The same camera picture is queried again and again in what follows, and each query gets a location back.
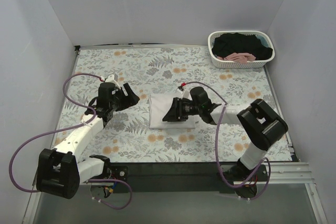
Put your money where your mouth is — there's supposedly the black garment in basket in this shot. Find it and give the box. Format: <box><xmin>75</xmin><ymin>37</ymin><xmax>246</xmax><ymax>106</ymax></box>
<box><xmin>212</xmin><ymin>33</ymin><xmax>273</xmax><ymax>60</ymax></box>

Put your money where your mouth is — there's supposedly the blue garment in basket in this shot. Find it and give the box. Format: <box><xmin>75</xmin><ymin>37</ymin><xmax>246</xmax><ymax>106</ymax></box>
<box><xmin>257</xmin><ymin>36</ymin><xmax>269</xmax><ymax>47</ymax></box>

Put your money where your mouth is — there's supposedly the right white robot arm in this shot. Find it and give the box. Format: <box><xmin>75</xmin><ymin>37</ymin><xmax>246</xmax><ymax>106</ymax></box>
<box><xmin>162</xmin><ymin>87</ymin><xmax>288</xmax><ymax>181</ymax></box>

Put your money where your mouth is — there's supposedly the floral table mat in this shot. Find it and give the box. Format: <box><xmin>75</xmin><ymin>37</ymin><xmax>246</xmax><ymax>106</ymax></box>
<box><xmin>60</xmin><ymin>46</ymin><xmax>276</xmax><ymax>162</ymax></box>

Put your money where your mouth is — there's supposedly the white t shirt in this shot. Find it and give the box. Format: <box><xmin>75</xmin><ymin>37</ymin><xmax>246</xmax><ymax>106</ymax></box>
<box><xmin>149</xmin><ymin>91</ymin><xmax>199</xmax><ymax>130</ymax></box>

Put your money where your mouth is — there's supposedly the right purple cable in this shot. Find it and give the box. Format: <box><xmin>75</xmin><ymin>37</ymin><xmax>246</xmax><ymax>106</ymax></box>
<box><xmin>180</xmin><ymin>81</ymin><xmax>271</xmax><ymax>200</ymax></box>

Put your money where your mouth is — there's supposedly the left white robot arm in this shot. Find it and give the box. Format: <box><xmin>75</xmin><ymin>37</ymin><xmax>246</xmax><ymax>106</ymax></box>
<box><xmin>36</xmin><ymin>81</ymin><xmax>140</xmax><ymax>199</ymax></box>

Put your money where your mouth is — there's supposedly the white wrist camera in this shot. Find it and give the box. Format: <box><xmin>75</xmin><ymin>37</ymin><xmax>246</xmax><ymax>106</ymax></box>
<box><xmin>104</xmin><ymin>73</ymin><xmax>121</xmax><ymax>89</ymax></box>
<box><xmin>177</xmin><ymin>83</ymin><xmax>190</xmax><ymax>99</ymax></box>

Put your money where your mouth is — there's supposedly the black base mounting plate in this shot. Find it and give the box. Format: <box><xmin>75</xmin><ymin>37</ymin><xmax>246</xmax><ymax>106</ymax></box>
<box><xmin>89</xmin><ymin>162</ymin><xmax>268</xmax><ymax>197</ymax></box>

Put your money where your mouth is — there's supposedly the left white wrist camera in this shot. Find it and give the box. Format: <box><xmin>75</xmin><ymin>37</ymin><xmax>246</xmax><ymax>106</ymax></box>
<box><xmin>104</xmin><ymin>73</ymin><xmax>121</xmax><ymax>89</ymax></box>

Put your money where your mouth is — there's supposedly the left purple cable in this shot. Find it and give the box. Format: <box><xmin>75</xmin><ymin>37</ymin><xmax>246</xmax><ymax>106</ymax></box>
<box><xmin>9</xmin><ymin>73</ymin><xmax>133</xmax><ymax>210</ymax></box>

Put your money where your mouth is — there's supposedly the pink garment in basket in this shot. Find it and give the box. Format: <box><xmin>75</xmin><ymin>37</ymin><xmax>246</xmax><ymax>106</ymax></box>
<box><xmin>216</xmin><ymin>52</ymin><xmax>256</xmax><ymax>64</ymax></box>

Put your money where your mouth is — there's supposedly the white plastic laundry basket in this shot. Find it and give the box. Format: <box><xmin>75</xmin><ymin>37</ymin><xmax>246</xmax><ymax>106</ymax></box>
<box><xmin>207</xmin><ymin>30</ymin><xmax>275</xmax><ymax>69</ymax></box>

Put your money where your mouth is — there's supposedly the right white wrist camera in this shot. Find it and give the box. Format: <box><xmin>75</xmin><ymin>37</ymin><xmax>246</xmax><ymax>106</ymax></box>
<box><xmin>177</xmin><ymin>83</ymin><xmax>190</xmax><ymax>99</ymax></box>

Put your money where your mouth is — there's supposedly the purple cable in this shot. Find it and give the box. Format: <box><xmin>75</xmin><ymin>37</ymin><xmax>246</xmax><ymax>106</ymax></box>
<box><xmin>180</xmin><ymin>81</ymin><xmax>271</xmax><ymax>200</ymax></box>
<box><xmin>9</xmin><ymin>73</ymin><xmax>133</xmax><ymax>210</ymax></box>

